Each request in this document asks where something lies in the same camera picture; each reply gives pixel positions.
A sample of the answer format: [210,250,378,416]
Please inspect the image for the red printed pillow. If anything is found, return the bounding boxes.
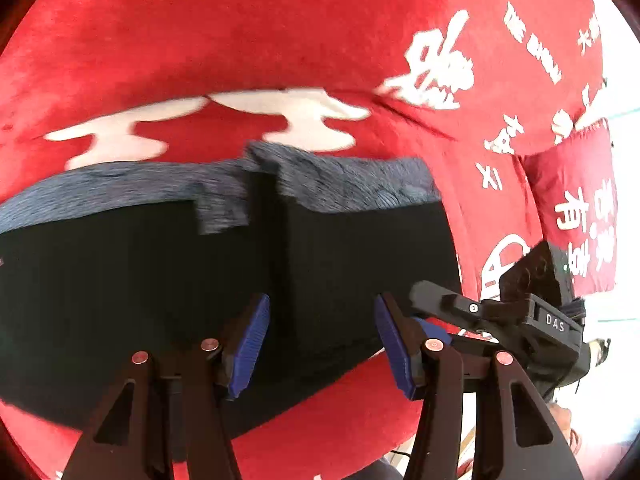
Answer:
[520,119,620,297]

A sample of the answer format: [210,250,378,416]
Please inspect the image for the red printed blanket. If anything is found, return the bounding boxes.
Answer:
[0,0,609,480]

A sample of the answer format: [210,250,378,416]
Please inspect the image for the black pants with grey cuffs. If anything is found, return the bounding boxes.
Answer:
[0,141,464,462]

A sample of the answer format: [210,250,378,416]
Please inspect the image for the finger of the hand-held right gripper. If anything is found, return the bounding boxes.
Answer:
[412,316,497,356]
[410,279,493,344]

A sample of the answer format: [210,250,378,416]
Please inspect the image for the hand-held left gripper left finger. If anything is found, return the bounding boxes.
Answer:
[61,292,271,480]

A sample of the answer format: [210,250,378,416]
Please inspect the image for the person's right hand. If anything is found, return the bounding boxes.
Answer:
[549,404,582,462]

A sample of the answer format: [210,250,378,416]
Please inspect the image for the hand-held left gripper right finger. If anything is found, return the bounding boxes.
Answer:
[374,292,583,480]

